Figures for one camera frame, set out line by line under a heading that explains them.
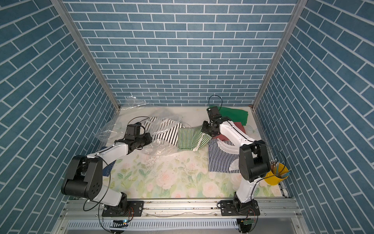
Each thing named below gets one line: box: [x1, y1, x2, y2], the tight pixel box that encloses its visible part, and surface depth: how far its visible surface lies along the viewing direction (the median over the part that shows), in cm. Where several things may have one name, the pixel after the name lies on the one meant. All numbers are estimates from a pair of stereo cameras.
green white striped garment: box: [177, 125, 212, 152], surface depth 96 cm
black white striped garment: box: [144, 116, 183, 147], surface depth 104 cm
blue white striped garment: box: [207, 137, 241, 174], surface depth 92 cm
